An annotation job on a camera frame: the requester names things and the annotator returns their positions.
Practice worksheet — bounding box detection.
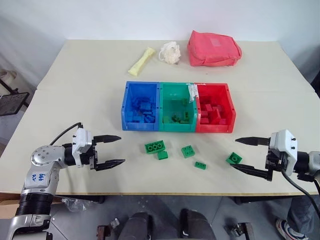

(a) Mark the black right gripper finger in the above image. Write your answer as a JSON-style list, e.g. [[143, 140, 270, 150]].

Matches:
[[229, 163, 273, 183], [234, 136, 271, 147]]

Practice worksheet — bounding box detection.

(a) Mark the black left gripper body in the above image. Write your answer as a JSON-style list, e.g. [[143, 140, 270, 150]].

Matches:
[[79, 138, 99, 172]]

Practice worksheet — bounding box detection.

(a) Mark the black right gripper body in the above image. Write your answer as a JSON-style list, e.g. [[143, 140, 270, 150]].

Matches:
[[264, 146, 286, 176]]

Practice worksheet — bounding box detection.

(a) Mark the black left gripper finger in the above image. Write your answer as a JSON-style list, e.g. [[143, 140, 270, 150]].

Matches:
[[95, 158, 126, 173], [93, 134, 123, 145]]

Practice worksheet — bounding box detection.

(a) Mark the green sloped brick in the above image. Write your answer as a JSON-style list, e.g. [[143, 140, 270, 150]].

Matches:
[[225, 151, 244, 165]]

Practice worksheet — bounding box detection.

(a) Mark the blue plastic bin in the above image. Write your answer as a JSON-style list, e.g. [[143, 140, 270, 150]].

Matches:
[[121, 80, 161, 132]]

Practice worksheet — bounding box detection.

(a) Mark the large green six-stud brick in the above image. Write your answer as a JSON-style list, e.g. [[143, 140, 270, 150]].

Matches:
[[144, 140, 168, 156]]

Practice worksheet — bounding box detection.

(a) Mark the clear plastic bag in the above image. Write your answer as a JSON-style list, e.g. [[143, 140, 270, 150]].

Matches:
[[60, 196, 89, 211]]

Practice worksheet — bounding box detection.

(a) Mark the red plastic bin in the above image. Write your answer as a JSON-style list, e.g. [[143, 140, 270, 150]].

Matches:
[[194, 82, 237, 134]]

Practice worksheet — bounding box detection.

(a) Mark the small green two-stud brick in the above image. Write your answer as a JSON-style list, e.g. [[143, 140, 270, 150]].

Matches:
[[194, 160, 208, 171]]

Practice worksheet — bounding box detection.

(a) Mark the person leg in jeans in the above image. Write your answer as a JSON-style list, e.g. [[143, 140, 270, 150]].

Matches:
[[286, 191, 320, 232]]

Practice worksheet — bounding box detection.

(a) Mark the green four-stud brick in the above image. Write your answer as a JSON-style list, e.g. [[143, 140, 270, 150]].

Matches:
[[180, 144, 196, 159]]

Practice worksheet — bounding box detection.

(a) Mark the dark rounded shape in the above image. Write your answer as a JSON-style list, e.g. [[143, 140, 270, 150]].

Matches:
[[119, 211, 154, 240], [179, 208, 215, 240]]

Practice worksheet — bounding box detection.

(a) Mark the white sneaker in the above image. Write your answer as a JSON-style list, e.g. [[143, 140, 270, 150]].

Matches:
[[275, 218, 310, 240]]

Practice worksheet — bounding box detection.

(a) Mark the green plastic bin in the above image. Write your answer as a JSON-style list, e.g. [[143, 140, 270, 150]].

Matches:
[[157, 81, 199, 133]]

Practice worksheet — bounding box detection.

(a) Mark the white paper label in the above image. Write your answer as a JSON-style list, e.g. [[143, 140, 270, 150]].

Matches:
[[186, 83, 200, 104]]

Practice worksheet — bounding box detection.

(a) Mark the yellow banana-like packet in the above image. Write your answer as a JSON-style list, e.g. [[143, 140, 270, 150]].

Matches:
[[127, 46, 157, 77]]

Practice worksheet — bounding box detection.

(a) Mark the black mesh chair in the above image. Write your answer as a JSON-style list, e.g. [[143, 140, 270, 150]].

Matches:
[[0, 69, 30, 117]]

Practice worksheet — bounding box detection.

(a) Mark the brown cardboard box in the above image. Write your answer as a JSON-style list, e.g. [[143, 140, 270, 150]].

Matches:
[[0, 199, 21, 220]]

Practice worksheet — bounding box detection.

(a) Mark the red fabric pouch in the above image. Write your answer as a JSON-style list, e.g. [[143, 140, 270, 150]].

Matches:
[[187, 29, 243, 68]]

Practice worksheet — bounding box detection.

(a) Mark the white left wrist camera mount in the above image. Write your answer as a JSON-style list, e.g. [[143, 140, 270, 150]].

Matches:
[[71, 128, 94, 168]]

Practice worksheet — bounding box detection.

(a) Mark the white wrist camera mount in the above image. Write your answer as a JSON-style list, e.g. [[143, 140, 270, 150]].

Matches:
[[71, 128, 94, 168], [267, 129, 300, 176]]

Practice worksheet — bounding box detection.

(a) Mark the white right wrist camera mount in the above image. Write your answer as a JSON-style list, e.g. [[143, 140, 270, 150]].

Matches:
[[267, 129, 300, 176]]

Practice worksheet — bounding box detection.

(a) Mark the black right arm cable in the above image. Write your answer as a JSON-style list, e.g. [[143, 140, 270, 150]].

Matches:
[[280, 168, 320, 215]]

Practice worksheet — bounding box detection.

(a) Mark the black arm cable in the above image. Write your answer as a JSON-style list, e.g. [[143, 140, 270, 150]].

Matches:
[[280, 168, 320, 215], [48, 121, 84, 146]]

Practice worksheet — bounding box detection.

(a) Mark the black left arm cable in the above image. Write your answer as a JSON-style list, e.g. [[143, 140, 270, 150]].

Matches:
[[48, 121, 84, 146]]

